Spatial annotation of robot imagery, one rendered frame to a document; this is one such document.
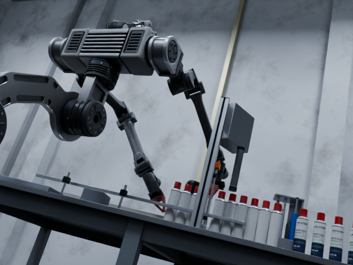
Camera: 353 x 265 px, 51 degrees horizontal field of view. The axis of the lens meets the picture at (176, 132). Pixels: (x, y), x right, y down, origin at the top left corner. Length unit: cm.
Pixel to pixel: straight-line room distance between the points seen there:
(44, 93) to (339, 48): 443
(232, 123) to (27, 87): 90
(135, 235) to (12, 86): 65
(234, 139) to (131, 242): 69
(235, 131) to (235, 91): 364
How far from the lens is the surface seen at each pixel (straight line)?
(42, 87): 140
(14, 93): 131
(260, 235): 173
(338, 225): 179
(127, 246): 136
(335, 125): 475
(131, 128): 204
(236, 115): 175
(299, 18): 598
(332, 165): 455
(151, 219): 132
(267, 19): 605
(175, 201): 178
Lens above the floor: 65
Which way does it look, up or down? 21 degrees up
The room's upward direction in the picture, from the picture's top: 16 degrees clockwise
